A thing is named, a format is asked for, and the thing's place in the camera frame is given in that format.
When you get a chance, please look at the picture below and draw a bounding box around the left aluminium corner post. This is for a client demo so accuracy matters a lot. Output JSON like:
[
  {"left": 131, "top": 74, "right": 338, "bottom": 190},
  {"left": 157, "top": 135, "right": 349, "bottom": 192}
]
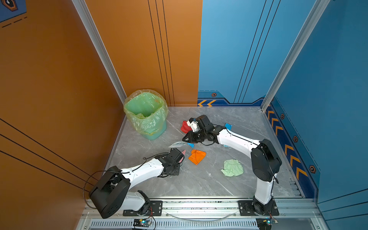
[{"left": 72, "top": 0, "right": 127, "bottom": 103}]

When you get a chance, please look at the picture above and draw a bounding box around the large green crumpled paper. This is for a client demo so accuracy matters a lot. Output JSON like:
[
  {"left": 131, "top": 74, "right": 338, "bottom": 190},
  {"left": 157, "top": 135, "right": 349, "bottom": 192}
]
[{"left": 220, "top": 159, "right": 244, "bottom": 177}]

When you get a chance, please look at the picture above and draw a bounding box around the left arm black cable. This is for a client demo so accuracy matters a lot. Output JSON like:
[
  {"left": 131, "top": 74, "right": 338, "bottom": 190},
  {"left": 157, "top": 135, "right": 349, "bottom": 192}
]
[{"left": 82, "top": 151, "right": 170, "bottom": 202}]

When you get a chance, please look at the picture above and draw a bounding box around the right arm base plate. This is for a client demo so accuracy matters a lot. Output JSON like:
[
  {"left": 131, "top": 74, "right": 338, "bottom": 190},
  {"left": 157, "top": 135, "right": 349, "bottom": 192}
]
[{"left": 238, "top": 199, "right": 279, "bottom": 216}]

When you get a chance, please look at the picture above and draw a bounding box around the right aluminium corner post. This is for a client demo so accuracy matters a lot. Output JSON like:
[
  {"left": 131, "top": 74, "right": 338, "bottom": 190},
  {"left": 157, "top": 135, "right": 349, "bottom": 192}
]
[{"left": 260, "top": 0, "right": 330, "bottom": 113}]

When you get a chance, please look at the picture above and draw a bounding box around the right circuit board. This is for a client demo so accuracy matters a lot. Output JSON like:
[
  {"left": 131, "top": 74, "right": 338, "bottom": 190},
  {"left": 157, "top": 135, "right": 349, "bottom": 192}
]
[{"left": 256, "top": 218, "right": 278, "bottom": 230}]

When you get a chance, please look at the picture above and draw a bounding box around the blue paper scrap far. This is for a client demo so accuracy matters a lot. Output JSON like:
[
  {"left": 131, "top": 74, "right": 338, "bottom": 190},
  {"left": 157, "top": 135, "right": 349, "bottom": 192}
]
[{"left": 225, "top": 123, "right": 232, "bottom": 130}]

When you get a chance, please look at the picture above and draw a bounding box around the green trash bin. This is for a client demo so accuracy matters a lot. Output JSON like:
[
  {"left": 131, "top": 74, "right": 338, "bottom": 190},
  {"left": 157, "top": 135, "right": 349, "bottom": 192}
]
[{"left": 125, "top": 91, "right": 168, "bottom": 140}]

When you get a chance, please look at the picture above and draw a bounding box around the left circuit board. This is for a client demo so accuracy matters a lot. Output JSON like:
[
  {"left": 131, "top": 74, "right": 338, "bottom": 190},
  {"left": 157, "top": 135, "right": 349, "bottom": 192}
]
[{"left": 133, "top": 218, "right": 152, "bottom": 230}]

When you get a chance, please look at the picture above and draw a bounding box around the aluminium corner post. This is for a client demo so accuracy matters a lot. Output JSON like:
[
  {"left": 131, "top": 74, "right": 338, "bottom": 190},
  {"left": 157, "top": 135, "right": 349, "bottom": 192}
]
[
  {"left": 72, "top": 0, "right": 127, "bottom": 103},
  {"left": 260, "top": 0, "right": 330, "bottom": 113}
]

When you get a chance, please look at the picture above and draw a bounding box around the teal dustpan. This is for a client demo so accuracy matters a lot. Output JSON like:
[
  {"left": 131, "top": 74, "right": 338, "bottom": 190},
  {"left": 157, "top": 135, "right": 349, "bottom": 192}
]
[{"left": 179, "top": 150, "right": 186, "bottom": 164}]

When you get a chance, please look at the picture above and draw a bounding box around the circuit board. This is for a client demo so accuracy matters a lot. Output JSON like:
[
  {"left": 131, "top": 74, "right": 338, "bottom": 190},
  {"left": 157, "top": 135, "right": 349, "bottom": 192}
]
[
  {"left": 256, "top": 218, "right": 278, "bottom": 230},
  {"left": 133, "top": 218, "right": 152, "bottom": 230}
]

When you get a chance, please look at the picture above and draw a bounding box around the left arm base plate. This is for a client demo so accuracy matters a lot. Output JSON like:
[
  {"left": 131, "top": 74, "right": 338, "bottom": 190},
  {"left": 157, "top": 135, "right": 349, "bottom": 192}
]
[{"left": 123, "top": 200, "right": 163, "bottom": 217}]

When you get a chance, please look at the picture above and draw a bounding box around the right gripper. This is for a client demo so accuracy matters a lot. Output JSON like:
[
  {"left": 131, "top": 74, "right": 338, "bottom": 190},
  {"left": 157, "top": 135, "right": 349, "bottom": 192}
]
[{"left": 181, "top": 130, "right": 207, "bottom": 143}]

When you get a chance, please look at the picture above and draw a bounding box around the red crumpled paper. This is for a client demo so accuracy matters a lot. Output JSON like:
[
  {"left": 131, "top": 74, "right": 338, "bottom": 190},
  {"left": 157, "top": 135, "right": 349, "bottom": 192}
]
[{"left": 181, "top": 121, "right": 192, "bottom": 134}]

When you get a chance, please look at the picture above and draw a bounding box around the aluminium frame rail front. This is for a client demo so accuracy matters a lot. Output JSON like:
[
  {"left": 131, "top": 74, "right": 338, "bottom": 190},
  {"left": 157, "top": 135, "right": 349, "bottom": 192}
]
[{"left": 77, "top": 197, "right": 328, "bottom": 230}]

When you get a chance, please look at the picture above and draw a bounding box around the orange crumpled paper near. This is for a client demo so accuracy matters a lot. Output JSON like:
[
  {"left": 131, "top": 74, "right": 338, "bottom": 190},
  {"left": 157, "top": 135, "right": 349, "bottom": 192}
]
[{"left": 188, "top": 149, "right": 207, "bottom": 165}]

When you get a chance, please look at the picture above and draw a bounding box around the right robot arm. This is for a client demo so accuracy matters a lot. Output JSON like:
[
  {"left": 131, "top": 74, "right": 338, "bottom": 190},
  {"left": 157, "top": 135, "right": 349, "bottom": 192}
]
[{"left": 183, "top": 125, "right": 282, "bottom": 216}]

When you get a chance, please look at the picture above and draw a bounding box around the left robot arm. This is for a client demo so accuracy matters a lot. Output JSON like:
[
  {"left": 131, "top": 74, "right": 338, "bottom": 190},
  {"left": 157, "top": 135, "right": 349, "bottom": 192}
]
[{"left": 89, "top": 148, "right": 186, "bottom": 219}]

